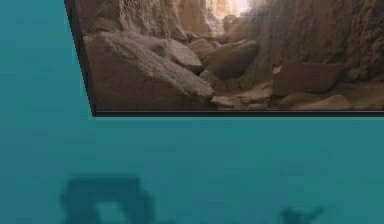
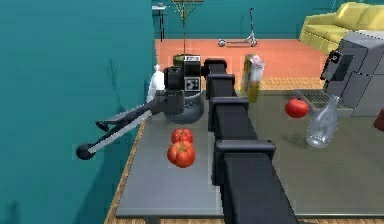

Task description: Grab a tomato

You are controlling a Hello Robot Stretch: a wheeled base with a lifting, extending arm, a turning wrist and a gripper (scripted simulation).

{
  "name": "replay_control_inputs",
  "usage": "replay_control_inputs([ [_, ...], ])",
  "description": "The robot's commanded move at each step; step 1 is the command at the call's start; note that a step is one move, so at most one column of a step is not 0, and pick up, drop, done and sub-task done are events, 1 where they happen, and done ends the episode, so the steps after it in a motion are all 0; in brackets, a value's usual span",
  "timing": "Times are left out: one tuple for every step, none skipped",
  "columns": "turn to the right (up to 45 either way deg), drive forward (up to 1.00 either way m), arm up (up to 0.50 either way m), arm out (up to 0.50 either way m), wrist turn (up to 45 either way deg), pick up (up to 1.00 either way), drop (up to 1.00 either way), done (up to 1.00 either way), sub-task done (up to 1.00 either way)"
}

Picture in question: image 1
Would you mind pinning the framed brown canyon rock picture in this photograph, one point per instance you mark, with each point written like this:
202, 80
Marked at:
233, 60

